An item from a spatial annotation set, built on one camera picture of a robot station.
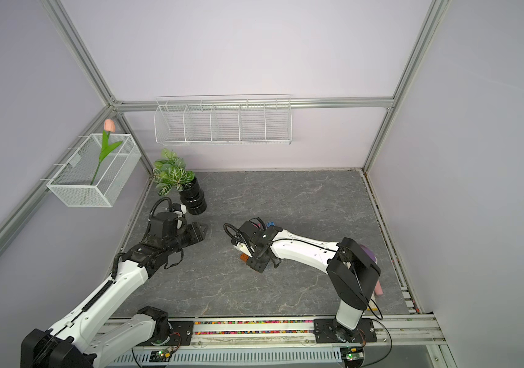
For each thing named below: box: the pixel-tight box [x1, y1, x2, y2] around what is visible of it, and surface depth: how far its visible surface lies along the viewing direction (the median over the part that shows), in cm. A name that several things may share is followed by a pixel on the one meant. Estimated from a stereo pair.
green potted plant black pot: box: [152, 147, 207, 215], surface depth 87 cm
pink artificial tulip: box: [89, 118, 123, 186], surface depth 82 cm
